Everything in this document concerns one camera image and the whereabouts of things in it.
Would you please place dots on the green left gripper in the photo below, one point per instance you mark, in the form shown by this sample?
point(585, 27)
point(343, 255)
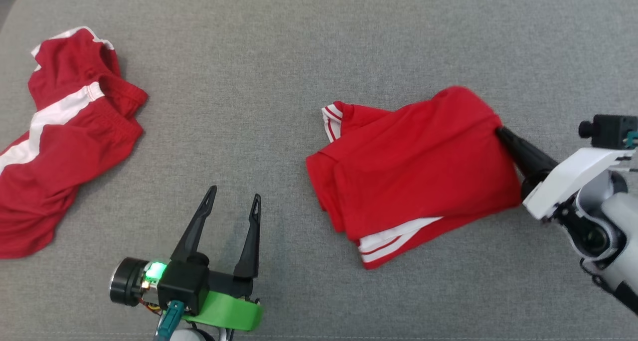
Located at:
point(234, 311)

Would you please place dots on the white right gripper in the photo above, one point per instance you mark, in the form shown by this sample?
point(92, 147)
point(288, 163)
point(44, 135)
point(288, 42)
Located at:
point(568, 181)

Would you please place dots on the red shirt thin white stripes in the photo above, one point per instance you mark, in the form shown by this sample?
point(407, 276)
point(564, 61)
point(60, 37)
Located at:
point(423, 171)

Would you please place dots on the red shorts wide white stripe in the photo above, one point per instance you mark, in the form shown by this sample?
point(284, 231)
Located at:
point(70, 146)

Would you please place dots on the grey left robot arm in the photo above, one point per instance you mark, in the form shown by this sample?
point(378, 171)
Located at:
point(194, 335)

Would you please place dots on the grey fabric sofa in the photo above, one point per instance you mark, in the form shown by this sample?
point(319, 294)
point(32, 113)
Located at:
point(299, 57)

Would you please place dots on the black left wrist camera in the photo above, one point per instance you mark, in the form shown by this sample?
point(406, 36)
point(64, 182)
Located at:
point(184, 286)

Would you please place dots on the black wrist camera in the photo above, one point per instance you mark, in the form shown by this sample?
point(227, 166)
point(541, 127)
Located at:
point(610, 130)
point(184, 286)

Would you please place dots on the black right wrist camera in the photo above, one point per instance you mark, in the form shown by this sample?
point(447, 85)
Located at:
point(610, 130)

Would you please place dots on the teal left camera plug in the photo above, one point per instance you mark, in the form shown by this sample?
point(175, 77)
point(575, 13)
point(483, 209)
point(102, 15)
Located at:
point(169, 323)

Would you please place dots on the teal camera plug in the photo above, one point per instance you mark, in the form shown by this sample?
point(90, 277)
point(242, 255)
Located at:
point(632, 139)
point(169, 323)

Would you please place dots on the teal right camera plug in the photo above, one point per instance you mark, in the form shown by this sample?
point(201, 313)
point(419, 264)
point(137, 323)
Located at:
point(632, 139)

